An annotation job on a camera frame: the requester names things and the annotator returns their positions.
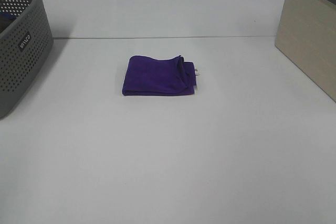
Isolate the beige fabric storage box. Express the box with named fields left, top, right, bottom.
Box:
left=275, top=0, right=335, bottom=100

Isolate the purple microfibre towel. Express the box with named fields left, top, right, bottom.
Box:
left=122, top=56, right=197, bottom=96

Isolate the grey perforated plastic basket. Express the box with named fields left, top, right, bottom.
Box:
left=1, top=0, right=54, bottom=118

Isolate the dark cloth inside basket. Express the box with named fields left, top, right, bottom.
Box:
left=0, top=12, right=16, bottom=33

